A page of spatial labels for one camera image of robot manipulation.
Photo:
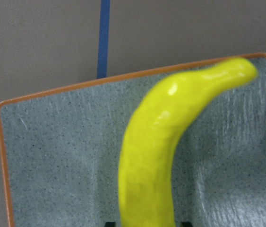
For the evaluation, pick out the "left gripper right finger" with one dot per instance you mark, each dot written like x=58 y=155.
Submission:
x=186 y=224

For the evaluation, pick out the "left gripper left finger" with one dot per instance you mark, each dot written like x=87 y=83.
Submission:
x=110 y=224

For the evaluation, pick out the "grey square plate orange rim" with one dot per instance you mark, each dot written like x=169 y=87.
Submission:
x=179 y=146

